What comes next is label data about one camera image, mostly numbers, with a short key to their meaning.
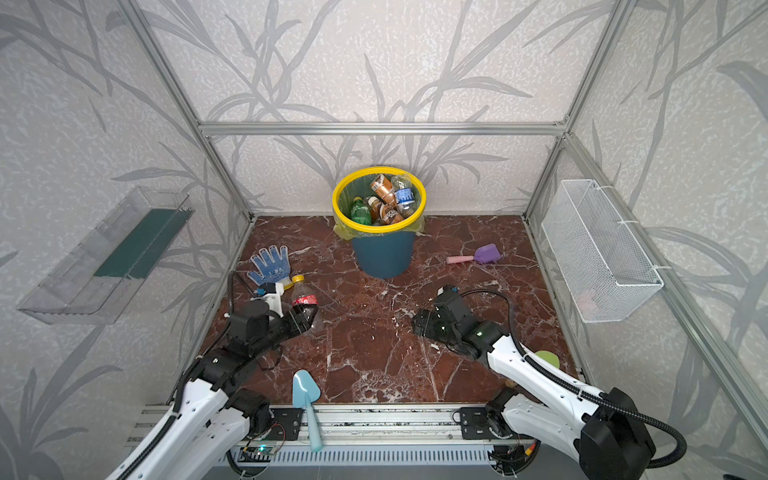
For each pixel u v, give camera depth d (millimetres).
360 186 938
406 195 880
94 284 633
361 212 889
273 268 1056
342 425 752
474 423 735
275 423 726
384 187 912
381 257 1058
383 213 882
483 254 1087
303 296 753
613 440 389
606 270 615
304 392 785
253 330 578
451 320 624
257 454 717
